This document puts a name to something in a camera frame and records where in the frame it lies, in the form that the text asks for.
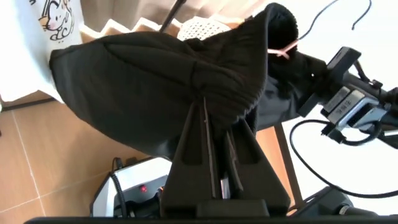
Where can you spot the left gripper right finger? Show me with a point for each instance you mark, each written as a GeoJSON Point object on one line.
{"type": "Point", "coordinates": [261, 186]}

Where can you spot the white laundry basket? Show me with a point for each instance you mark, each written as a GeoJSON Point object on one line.
{"type": "Point", "coordinates": [202, 29]}

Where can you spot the black garment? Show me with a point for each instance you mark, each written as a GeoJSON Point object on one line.
{"type": "Point", "coordinates": [140, 77]}

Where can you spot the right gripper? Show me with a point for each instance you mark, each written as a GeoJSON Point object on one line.
{"type": "Point", "coordinates": [335, 68]}

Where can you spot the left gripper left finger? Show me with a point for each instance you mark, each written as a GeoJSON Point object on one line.
{"type": "Point", "coordinates": [189, 180]}

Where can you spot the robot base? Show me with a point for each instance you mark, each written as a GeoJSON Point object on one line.
{"type": "Point", "coordinates": [143, 174]}

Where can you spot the white printed garment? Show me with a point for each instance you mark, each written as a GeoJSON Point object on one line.
{"type": "Point", "coordinates": [25, 46]}

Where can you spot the pink clothes hanger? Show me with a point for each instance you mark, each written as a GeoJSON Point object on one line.
{"type": "Point", "coordinates": [281, 51]}

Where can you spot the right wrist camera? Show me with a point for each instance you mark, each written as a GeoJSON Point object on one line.
{"type": "Point", "coordinates": [348, 105]}

